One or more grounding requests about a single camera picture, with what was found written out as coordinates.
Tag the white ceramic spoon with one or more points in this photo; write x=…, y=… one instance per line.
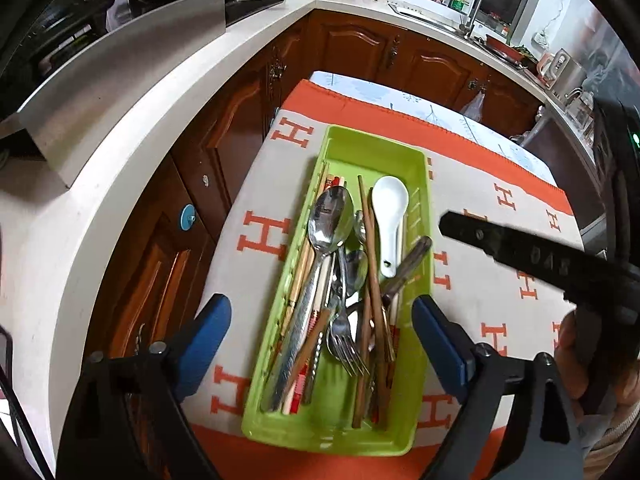
x=390, y=205

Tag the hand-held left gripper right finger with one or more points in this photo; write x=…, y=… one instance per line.
x=440, y=345

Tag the glass jar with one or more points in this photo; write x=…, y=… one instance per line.
x=580, y=105

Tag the pink white kettle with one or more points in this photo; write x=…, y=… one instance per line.
x=552, y=67

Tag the steel stove panel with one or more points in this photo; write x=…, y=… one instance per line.
x=125, y=60

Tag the person's right hand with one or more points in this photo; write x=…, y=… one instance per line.
x=565, y=355

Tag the small metal spoon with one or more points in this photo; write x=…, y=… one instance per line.
x=356, y=267
x=360, y=227

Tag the clear hanging plastic bag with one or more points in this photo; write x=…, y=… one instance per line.
x=472, y=105

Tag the large metal spoon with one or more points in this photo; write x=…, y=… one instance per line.
x=330, y=220

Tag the black red pressure cooker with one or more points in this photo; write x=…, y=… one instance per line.
x=70, y=20

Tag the green plastic utensil tray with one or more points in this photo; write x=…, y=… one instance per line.
x=370, y=150

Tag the steel kitchen sink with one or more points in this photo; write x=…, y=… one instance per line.
x=425, y=17

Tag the brown wooden chopstick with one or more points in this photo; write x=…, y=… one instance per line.
x=382, y=330
x=357, y=400

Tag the bamboo chopstick with dark bands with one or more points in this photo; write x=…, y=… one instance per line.
x=300, y=270

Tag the white kitchen countertop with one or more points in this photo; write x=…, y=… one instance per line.
x=75, y=240

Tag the metal chopstick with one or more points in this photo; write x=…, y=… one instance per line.
x=312, y=375

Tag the red pan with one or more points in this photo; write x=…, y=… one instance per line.
x=505, y=45

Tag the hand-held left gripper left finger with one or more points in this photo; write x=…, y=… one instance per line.
x=210, y=340

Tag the orange beige printed blanket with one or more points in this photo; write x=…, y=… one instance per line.
x=475, y=270

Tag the decorated bamboo chopstick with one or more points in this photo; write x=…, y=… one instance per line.
x=334, y=182

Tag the blue round cabinet knob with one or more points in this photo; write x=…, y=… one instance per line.
x=187, y=217

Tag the metal fork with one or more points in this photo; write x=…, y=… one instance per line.
x=345, y=345

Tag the person's right forearm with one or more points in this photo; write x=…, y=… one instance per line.
x=615, y=442

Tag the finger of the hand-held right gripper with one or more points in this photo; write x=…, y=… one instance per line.
x=500, y=245

